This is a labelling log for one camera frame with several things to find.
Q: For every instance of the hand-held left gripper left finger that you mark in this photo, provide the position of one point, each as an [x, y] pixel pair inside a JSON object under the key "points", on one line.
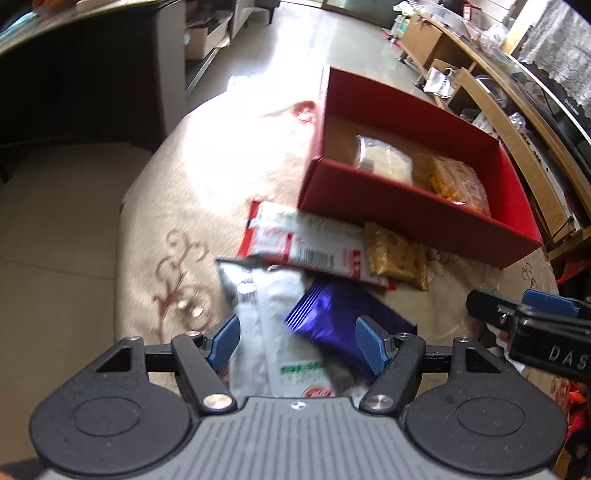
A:
{"points": [[226, 339]]}

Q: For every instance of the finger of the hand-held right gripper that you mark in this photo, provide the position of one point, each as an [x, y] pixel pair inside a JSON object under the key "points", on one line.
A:
{"points": [[549, 302], [485, 304]]}

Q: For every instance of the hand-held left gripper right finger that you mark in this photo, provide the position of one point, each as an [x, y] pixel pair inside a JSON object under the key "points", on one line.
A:
{"points": [[369, 344]]}

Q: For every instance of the purple snack packet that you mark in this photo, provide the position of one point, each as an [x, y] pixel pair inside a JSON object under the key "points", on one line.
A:
{"points": [[332, 318]]}

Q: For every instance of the long silver white snack packet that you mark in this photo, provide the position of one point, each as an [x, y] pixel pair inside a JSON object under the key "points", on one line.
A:
{"points": [[272, 314]]}

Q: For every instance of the red cardboard box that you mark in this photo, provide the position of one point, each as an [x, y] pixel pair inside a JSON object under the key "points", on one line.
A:
{"points": [[415, 217]]}

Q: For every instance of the red and white candy packet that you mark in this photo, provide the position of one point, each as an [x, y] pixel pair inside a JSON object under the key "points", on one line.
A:
{"points": [[304, 240]]}

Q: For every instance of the clear packet of yellow snacks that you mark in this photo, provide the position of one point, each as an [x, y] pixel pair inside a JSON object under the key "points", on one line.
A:
{"points": [[455, 184]]}

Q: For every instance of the golden brown biscuit packet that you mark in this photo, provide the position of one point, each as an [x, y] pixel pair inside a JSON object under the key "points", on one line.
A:
{"points": [[397, 254]]}

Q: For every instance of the wooden television cabinet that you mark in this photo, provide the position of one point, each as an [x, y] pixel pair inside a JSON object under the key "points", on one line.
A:
{"points": [[521, 152]]}

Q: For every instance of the clear packet of white crackers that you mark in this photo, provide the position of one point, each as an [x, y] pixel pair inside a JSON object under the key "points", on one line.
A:
{"points": [[383, 159]]}

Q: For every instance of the black television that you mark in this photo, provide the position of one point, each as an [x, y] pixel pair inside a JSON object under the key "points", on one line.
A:
{"points": [[563, 108]]}

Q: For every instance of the white paper bag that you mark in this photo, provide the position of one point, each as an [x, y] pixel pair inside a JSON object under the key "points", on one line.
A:
{"points": [[441, 81]]}

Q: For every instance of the white lace cloth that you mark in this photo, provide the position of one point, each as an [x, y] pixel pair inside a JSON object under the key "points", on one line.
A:
{"points": [[558, 41]]}

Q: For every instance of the dark long desk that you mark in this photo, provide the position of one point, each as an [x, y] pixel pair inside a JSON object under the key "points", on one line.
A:
{"points": [[69, 83]]}

